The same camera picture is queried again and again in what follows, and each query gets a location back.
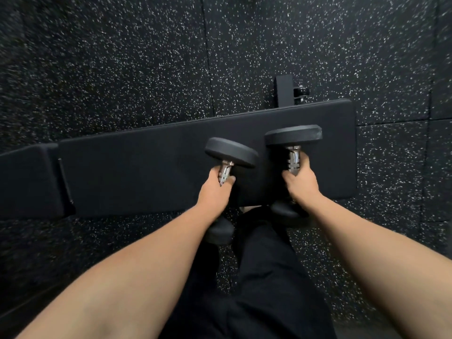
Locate person's right hand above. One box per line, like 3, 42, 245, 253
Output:
282, 154, 323, 206

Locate person's left hand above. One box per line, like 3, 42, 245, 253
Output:
196, 166, 237, 223

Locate black dumbbell with chrome handle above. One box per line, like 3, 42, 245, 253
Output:
204, 137, 260, 246
264, 125, 323, 229

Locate person's right forearm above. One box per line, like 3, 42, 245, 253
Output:
307, 193, 452, 339

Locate person's left forearm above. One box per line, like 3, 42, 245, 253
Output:
16, 203, 222, 339

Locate long black bench back pad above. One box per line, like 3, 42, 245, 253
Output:
58, 99, 357, 219

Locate person's black trousers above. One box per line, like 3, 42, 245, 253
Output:
159, 205, 338, 339

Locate short black bench seat pad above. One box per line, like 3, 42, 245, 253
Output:
0, 143, 68, 220

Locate black metal bench frame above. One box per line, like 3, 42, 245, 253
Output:
275, 75, 295, 107

